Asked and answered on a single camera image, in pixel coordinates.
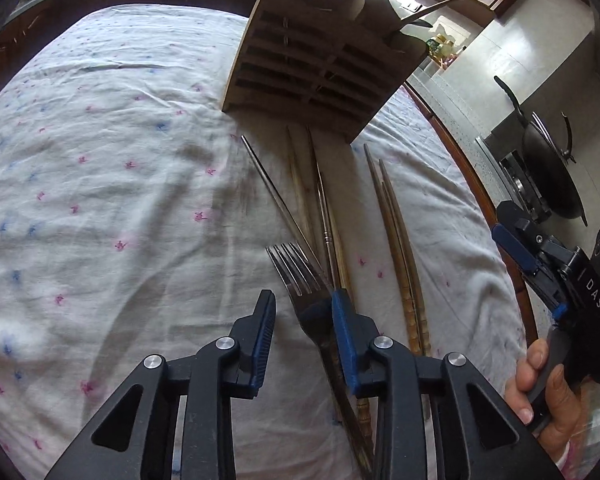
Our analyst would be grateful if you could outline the wooden chopstick in holder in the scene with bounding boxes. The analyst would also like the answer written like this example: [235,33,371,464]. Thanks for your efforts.
[400,0,460,27]

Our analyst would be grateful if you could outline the white floral tablecloth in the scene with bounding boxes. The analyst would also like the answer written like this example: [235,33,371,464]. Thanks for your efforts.
[0,4,526,479]

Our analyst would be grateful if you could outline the wooden utensil holder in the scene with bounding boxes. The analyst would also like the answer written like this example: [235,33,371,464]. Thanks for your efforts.
[222,0,428,141]

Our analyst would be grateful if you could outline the metal fork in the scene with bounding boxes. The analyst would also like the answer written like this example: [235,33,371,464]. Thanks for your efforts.
[265,243,373,479]

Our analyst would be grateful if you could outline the yellow oil bottle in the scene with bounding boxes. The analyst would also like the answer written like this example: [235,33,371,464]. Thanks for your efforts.
[426,25,458,63]

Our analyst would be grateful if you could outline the black wok with lid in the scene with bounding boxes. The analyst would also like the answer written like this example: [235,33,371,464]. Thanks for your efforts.
[493,76,588,226]

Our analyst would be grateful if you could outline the person's right hand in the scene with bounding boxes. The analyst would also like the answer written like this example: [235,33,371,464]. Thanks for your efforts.
[504,338,582,466]

